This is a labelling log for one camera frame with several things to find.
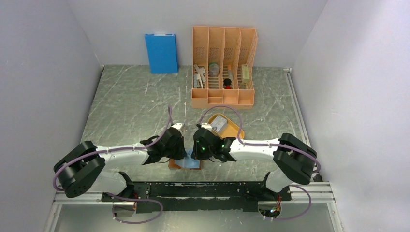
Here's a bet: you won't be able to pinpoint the brown leather card holder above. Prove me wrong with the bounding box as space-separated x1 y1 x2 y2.
168 148 202 170

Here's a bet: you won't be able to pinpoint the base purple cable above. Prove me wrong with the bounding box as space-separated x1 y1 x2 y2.
261 185 313 222
105 192 165 225

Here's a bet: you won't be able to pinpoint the orange desk organizer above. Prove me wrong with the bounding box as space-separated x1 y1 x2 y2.
191 26 258 109

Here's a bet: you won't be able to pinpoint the credit cards stack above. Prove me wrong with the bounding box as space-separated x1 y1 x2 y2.
210 115 228 133

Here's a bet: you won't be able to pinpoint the grey round tin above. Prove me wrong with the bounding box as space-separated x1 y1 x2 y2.
208 62 220 77

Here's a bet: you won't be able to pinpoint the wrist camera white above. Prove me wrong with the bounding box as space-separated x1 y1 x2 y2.
196 123 212 131
172 123 186 132

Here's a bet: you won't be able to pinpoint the orange glue stick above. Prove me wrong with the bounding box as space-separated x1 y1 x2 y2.
227 65 233 81

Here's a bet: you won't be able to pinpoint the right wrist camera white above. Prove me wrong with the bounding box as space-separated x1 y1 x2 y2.
196 123 212 131

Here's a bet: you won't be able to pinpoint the grey metal clips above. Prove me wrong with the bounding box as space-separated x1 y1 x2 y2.
193 64 207 89

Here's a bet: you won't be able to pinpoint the black red small object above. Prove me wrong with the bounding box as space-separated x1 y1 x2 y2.
223 78 233 89

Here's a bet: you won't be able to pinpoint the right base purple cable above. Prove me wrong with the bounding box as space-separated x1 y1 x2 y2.
261 185 313 222

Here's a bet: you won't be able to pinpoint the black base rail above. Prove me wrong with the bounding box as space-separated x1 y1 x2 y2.
121 181 292 213

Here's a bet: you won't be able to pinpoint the blue box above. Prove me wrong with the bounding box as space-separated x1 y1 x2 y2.
145 33 178 74

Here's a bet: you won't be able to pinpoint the yellow oval tray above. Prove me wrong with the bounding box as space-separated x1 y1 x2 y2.
208 113 239 138

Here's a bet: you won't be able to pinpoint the green eraser block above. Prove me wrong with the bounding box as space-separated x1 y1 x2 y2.
241 64 250 85

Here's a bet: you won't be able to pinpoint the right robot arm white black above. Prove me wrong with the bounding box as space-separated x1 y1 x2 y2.
191 128 319 200

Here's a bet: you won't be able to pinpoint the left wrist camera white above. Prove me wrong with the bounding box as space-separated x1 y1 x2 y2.
172 123 186 132

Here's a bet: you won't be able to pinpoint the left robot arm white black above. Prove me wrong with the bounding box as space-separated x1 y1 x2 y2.
53 123 186 201

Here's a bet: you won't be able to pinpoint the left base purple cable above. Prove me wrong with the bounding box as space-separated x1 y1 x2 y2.
105 192 165 225

